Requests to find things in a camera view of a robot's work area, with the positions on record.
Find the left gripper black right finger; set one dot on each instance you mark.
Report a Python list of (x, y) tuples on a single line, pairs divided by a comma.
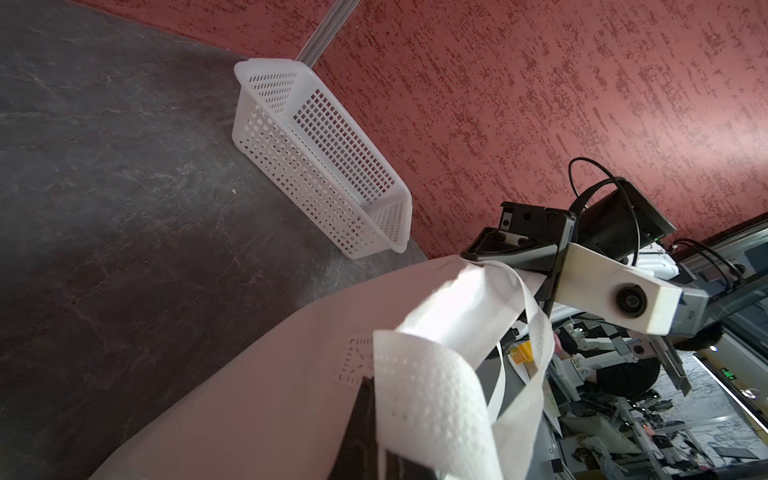
[(399, 468)]

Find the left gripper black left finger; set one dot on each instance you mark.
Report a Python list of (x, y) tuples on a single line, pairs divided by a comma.
[(358, 454)]

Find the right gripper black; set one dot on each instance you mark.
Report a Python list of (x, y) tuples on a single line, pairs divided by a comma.
[(531, 238)]

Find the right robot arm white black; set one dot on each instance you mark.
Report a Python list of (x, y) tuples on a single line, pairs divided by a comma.
[(609, 223)]

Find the white perforated plastic basket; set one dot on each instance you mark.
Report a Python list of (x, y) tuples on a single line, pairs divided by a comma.
[(292, 127)]

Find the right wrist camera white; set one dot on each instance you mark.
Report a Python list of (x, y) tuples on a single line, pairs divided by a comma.
[(628, 296)]

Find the right aluminium corner post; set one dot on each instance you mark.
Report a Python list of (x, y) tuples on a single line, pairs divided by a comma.
[(326, 31)]

